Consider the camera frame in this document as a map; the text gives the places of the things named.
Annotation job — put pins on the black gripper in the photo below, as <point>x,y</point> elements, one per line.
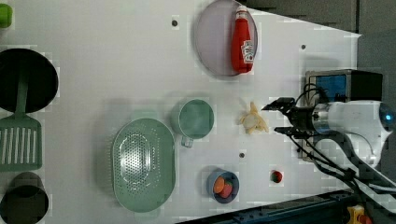
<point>299,117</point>

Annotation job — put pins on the peeled toy banana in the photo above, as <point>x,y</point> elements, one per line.
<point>252,121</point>

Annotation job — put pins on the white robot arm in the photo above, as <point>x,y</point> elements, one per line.
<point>332,158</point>

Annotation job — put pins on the green mug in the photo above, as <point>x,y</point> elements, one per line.
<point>192,120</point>

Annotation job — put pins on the silver toaster oven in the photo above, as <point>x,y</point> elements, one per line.
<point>358,84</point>

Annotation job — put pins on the red toy strawberry on table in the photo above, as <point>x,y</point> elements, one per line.
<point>276,176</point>

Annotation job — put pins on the red ketchup bottle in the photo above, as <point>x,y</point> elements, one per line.
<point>242,49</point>

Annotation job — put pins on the blue small bowl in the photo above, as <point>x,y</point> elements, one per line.
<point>228,176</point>

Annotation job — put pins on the red toy strawberry in bowl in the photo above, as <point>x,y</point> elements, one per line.
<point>227,190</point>

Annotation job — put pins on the orange toy carrot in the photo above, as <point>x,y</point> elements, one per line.
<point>219,184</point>

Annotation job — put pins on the yellow red emergency button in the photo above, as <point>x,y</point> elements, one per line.
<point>357,215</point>

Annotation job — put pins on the grey round plate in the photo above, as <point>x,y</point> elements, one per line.
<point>213,36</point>

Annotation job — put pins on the green oval colander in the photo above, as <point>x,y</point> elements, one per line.
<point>143,165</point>

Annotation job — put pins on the black round pan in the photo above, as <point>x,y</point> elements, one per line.
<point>43,81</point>

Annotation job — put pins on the green slotted spatula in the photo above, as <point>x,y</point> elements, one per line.
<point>21,136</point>

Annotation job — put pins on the dark cylindrical pot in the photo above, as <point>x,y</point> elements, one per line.
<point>25,201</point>

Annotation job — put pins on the green cup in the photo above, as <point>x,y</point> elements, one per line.
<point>6,13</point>

